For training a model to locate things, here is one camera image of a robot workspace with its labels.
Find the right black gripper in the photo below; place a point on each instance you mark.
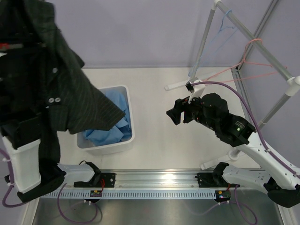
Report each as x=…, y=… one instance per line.
x=182, y=105

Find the blue shirt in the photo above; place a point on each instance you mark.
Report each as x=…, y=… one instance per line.
x=121, y=132

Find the pink wire hanger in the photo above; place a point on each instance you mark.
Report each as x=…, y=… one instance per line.
x=253, y=41

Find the blue wire hanger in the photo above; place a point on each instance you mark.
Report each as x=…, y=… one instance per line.
x=205, y=46

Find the black striped shirt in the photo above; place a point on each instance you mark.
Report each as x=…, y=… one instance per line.
x=28, y=21

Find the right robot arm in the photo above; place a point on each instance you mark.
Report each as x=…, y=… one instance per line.
x=242, y=135

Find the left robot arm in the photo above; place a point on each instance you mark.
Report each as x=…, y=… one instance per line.
x=25, y=159

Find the white plastic basket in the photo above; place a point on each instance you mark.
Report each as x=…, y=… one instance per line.
x=89, y=147

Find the white clothes rack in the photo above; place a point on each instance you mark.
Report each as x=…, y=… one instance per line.
x=293, y=82

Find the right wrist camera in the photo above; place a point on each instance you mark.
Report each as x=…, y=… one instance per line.
x=195, y=87

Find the aluminium mounting rail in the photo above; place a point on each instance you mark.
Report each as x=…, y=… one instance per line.
x=154, y=180

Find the white slotted cable duct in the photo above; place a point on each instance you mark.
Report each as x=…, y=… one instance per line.
x=132, y=194

